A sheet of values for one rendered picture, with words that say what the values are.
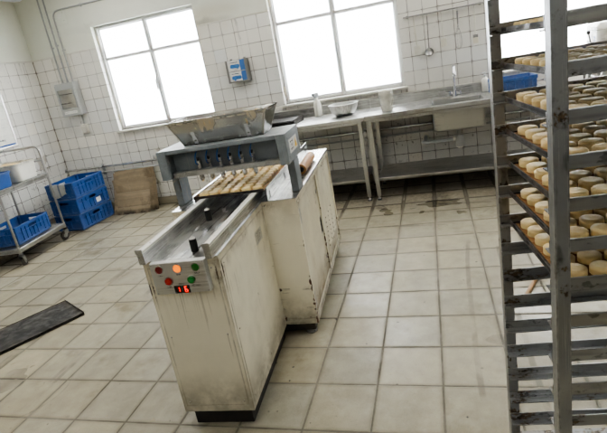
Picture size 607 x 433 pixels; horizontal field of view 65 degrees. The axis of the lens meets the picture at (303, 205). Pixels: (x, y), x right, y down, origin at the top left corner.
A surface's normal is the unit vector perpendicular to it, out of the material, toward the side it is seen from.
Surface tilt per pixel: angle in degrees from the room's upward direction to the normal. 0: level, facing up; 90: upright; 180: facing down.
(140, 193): 67
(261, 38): 90
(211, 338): 90
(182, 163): 90
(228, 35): 90
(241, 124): 115
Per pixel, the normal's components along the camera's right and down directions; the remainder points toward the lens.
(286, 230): -0.17, 0.32
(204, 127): -0.08, 0.68
